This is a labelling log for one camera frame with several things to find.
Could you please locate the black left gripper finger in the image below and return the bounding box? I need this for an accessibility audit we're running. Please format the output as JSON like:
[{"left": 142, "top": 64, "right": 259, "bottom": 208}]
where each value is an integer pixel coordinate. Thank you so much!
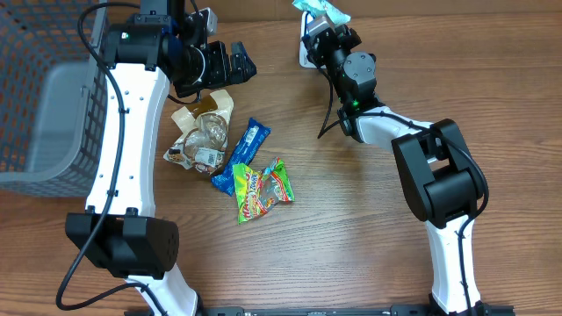
[
  {"left": 230, "top": 63, "right": 257, "bottom": 84},
  {"left": 231, "top": 41, "right": 253, "bottom": 66}
]

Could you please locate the pale green wipes packet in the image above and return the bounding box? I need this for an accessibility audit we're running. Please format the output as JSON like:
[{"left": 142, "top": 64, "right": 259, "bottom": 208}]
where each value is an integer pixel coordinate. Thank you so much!
[{"left": 292, "top": 0, "right": 351, "bottom": 26}]

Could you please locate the beige brown cookie bag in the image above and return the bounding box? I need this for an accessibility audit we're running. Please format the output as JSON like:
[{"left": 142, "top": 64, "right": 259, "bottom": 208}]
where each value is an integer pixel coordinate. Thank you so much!
[{"left": 163, "top": 90, "right": 234, "bottom": 175}]

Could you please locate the blue cookie pack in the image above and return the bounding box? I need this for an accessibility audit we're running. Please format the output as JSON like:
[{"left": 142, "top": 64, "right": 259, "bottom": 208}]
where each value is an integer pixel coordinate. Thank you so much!
[{"left": 212, "top": 118, "right": 271, "bottom": 196}]

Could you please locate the green yellow candy bag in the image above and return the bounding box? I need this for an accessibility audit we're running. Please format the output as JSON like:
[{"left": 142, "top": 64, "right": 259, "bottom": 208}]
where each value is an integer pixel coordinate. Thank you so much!
[{"left": 233, "top": 157, "right": 295, "bottom": 224}]

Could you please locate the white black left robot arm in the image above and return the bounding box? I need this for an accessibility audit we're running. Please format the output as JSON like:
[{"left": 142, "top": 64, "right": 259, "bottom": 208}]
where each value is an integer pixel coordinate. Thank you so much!
[{"left": 65, "top": 1, "right": 256, "bottom": 316}]

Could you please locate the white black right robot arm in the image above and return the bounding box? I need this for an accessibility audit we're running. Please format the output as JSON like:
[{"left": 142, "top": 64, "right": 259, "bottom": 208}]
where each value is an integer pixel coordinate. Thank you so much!
[{"left": 301, "top": 18, "right": 489, "bottom": 315}]

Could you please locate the white barcode scanner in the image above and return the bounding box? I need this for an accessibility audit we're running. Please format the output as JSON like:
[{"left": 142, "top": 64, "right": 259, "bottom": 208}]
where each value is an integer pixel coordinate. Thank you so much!
[{"left": 299, "top": 11, "right": 315, "bottom": 68}]

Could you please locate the dark grey plastic basket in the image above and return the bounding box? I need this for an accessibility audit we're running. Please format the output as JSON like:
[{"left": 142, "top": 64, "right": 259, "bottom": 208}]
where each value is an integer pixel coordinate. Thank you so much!
[{"left": 1, "top": 0, "right": 107, "bottom": 197}]

